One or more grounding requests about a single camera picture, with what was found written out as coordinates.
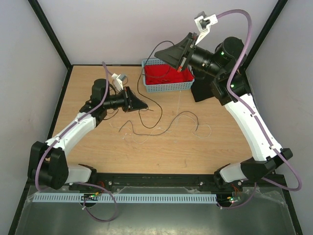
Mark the grey wire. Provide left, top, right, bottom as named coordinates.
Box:
left=118, top=111, right=199, bottom=136

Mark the red cloth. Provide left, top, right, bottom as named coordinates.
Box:
left=144, top=64, right=194, bottom=85

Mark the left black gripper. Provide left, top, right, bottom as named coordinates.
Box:
left=104, top=86, right=148, bottom=113

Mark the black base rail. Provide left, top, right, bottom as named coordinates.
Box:
left=26, top=172, right=287, bottom=191

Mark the blue perforated plastic basket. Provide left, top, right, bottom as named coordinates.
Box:
left=141, top=58, right=195, bottom=93

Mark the grey slotted cable duct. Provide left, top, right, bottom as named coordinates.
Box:
left=32, top=193, right=216, bottom=204

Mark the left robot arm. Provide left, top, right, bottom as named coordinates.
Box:
left=27, top=79, right=148, bottom=190

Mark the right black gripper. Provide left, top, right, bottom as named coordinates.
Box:
left=155, top=32, right=224, bottom=78

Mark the black cloth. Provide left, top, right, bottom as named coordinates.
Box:
left=191, top=70, right=214, bottom=102

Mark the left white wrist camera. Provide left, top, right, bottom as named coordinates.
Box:
left=111, top=73, right=127, bottom=93

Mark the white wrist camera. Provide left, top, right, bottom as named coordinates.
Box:
left=194, top=11, right=218, bottom=45
left=111, top=73, right=127, bottom=93

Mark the white thin wire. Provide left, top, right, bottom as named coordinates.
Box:
left=110, top=115, right=213, bottom=144

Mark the black metal frame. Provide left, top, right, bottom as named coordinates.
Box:
left=8, top=0, right=303, bottom=235

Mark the black wire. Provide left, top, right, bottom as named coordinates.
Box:
left=136, top=40, right=177, bottom=129

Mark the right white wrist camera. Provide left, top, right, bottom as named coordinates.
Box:
left=194, top=11, right=218, bottom=45

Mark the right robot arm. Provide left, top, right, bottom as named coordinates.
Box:
left=155, top=33, right=293, bottom=190

